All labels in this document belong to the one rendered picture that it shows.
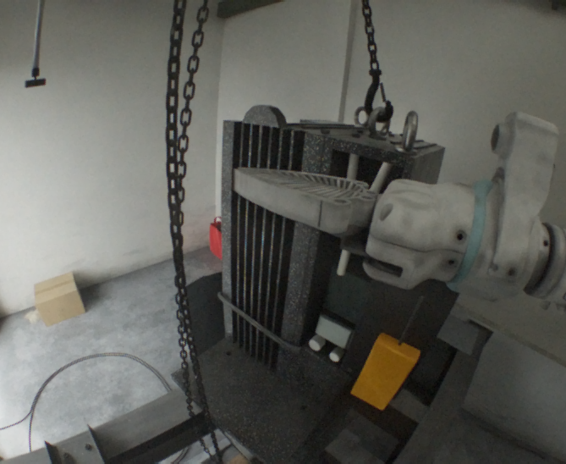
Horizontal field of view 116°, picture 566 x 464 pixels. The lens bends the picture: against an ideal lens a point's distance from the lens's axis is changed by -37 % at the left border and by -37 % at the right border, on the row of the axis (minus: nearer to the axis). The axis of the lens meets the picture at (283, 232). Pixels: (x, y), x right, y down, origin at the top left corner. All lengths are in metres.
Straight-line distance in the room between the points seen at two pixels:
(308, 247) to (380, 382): 0.29
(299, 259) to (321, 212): 0.41
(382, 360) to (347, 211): 0.33
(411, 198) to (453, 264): 0.05
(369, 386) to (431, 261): 0.39
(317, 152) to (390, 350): 0.35
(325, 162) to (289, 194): 0.31
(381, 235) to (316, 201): 0.05
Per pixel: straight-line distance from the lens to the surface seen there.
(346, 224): 0.19
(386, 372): 0.49
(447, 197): 0.19
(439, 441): 1.26
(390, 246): 0.16
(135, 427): 1.15
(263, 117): 0.58
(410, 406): 1.28
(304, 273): 0.60
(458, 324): 1.78
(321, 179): 0.25
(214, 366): 0.94
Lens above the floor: 1.66
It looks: 27 degrees down
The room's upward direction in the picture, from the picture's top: 6 degrees clockwise
